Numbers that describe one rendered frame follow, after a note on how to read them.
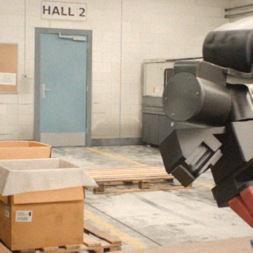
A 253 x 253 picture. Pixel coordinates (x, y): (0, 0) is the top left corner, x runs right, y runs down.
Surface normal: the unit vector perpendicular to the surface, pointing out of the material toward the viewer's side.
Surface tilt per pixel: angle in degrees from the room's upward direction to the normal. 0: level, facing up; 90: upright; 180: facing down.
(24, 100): 90
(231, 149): 91
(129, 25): 90
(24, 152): 86
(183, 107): 80
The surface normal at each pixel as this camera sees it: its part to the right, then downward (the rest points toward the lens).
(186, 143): 0.40, -0.46
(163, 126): -0.93, 0.01
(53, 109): 0.38, 0.07
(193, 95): -0.69, -0.13
